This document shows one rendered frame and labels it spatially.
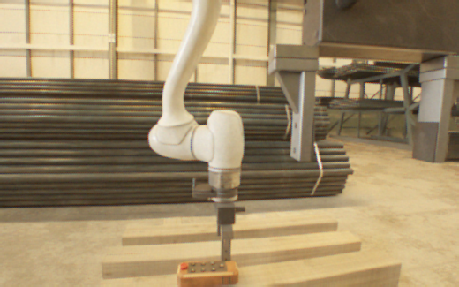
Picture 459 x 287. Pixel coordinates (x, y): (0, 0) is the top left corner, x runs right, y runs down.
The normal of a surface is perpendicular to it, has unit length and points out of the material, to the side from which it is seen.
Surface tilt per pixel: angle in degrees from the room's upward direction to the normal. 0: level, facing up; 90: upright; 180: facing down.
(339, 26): 90
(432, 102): 90
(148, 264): 90
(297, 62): 90
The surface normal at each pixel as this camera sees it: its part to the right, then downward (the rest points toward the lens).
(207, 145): -0.42, 0.14
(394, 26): 0.02, 0.11
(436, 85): -1.00, -0.02
